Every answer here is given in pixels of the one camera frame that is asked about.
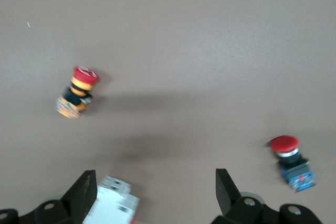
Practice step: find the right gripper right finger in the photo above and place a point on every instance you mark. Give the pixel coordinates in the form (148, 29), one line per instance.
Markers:
(228, 197)

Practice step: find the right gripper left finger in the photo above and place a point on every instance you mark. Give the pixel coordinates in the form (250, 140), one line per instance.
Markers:
(81, 195)

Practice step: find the white circuit breaker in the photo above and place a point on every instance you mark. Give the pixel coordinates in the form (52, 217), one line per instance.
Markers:
(113, 203)

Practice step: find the red mushroom button blue base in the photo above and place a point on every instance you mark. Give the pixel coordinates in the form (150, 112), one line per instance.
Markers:
(286, 144)

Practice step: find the red yellow emergency stop button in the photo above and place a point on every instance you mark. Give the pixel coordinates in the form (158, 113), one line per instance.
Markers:
(78, 93)

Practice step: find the brown table cover sheet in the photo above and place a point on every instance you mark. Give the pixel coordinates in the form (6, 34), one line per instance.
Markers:
(183, 37)

